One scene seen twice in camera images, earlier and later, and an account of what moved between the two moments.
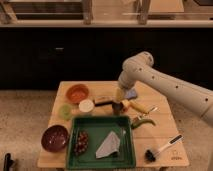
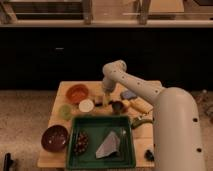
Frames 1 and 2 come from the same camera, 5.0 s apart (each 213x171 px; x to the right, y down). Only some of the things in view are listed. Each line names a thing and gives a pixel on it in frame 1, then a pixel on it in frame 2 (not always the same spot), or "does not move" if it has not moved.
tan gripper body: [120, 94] -> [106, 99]
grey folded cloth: [109, 146] does not move
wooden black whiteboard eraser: [103, 100] does not move
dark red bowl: [55, 138] does not move
